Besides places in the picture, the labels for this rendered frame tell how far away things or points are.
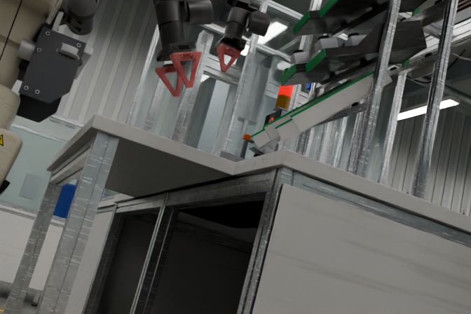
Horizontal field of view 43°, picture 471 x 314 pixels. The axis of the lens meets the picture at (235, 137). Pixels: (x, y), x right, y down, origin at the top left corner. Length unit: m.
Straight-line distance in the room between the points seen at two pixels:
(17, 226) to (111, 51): 4.44
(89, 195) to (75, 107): 8.83
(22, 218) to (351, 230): 5.80
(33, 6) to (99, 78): 8.74
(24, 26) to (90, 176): 0.43
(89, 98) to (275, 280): 9.16
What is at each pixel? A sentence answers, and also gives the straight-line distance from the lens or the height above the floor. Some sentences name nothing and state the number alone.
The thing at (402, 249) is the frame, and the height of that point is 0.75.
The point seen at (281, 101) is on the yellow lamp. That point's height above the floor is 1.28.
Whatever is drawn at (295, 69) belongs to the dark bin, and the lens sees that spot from 1.61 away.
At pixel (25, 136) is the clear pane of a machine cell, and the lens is 6.86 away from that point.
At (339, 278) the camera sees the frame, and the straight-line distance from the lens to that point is 1.12.
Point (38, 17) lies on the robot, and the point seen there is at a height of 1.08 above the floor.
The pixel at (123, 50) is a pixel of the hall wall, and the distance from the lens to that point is 10.43.
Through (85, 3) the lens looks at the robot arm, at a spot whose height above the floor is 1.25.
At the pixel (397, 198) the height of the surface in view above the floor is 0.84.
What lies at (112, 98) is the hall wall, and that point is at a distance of 10.16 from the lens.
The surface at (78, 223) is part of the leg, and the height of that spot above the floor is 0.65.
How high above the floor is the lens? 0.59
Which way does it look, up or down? 15 degrees up
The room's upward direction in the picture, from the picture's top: 15 degrees clockwise
